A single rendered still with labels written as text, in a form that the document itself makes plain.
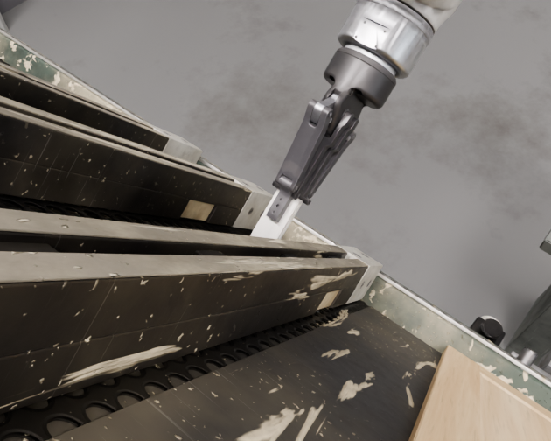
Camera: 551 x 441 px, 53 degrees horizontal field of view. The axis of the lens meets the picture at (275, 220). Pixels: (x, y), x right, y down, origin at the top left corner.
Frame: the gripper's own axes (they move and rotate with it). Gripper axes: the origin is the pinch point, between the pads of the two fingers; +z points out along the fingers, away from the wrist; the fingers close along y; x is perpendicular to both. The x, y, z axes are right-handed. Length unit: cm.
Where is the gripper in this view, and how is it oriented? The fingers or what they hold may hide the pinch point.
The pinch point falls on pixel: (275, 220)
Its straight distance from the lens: 63.0
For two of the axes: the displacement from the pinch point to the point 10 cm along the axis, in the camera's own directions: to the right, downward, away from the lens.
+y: -3.5, -0.7, -9.4
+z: -5.1, 8.5, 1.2
